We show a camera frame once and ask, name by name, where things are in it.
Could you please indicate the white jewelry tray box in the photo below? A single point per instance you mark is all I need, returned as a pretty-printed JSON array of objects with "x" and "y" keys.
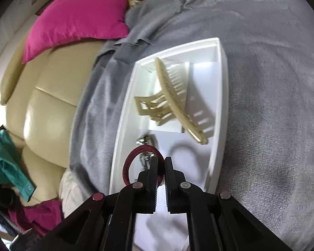
[{"x": 198, "y": 71}]

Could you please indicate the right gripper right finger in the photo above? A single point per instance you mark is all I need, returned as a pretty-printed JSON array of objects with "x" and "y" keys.
[{"x": 216, "y": 222}]

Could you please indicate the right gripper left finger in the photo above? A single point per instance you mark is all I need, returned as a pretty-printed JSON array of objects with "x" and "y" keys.
[{"x": 105, "y": 222}]

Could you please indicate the beige leather sofa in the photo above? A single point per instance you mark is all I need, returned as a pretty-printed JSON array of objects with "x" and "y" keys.
[{"x": 40, "y": 99}]

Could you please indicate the cream hair claw clip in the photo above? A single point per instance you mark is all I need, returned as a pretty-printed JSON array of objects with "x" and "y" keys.
[{"x": 167, "y": 102}]

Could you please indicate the magenta pillow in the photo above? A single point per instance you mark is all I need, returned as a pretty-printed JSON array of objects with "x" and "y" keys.
[{"x": 66, "y": 21}]

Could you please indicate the magenta garment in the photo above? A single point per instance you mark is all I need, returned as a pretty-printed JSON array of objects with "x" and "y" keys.
[{"x": 42, "y": 217}]

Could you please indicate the teal garment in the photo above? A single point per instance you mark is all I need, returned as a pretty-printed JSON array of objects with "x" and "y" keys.
[{"x": 10, "y": 170}]

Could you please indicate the grey bed blanket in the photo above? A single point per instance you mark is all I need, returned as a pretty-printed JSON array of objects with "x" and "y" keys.
[{"x": 268, "y": 164}]

